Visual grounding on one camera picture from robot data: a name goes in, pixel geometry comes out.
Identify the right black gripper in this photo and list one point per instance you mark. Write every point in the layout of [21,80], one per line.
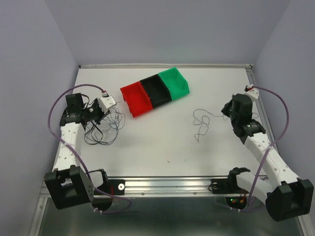
[225,109]

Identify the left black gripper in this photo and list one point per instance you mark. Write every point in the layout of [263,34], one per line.
[96,103]

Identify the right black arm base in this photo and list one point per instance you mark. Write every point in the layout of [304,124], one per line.
[226,189]

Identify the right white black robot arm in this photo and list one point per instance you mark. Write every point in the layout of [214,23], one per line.
[284,194]

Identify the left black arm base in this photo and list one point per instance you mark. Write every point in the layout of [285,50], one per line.
[114,189]

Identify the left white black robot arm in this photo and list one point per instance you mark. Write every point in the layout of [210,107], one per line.
[68,183]

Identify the red plastic bin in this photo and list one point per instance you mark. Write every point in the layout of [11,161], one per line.
[137,99]

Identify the green plastic bin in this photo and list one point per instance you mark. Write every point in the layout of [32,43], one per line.
[175,82]

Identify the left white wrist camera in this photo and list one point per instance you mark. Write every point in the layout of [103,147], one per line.
[106,102]

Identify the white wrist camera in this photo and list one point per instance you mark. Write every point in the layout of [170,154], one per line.
[251,92]
[106,102]

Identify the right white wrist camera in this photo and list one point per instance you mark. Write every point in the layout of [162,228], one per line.
[251,92]

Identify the right side aluminium rail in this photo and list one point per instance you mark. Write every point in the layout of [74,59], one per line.
[264,120]

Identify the aluminium rail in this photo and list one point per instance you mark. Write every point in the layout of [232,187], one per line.
[264,120]
[163,65]
[137,187]

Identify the back aluminium rail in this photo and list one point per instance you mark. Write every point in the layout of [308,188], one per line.
[163,65]

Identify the front aluminium rail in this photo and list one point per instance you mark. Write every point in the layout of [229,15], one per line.
[137,187]

